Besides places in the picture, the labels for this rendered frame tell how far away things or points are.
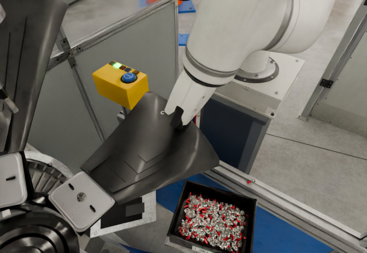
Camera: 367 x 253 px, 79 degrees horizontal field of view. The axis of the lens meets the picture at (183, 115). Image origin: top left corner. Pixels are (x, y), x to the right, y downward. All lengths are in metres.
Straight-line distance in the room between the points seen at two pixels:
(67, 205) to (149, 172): 0.13
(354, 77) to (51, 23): 1.99
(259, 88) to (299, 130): 1.44
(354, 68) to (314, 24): 1.77
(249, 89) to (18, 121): 0.67
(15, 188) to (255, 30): 0.34
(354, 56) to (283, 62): 1.09
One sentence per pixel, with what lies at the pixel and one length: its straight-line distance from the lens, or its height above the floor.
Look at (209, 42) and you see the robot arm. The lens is 0.28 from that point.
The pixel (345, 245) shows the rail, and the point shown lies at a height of 0.83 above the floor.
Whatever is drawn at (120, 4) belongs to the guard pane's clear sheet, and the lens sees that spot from 1.34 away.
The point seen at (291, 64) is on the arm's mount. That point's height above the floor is 1.02.
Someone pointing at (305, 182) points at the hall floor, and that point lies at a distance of 1.92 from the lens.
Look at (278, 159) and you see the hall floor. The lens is 1.95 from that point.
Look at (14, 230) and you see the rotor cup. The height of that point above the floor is 1.25.
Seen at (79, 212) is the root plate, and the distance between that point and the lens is 0.39.
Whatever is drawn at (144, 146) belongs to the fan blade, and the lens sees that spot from 0.43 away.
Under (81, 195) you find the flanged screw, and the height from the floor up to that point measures 1.17.
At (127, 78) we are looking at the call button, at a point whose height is 1.08.
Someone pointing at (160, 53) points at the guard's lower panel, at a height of 0.66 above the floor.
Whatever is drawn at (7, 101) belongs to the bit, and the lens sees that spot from 0.26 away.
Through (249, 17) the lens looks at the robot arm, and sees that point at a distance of 0.26.
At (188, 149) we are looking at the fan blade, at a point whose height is 1.14.
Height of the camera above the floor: 1.51
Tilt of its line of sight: 46 degrees down
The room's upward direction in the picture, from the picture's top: straight up
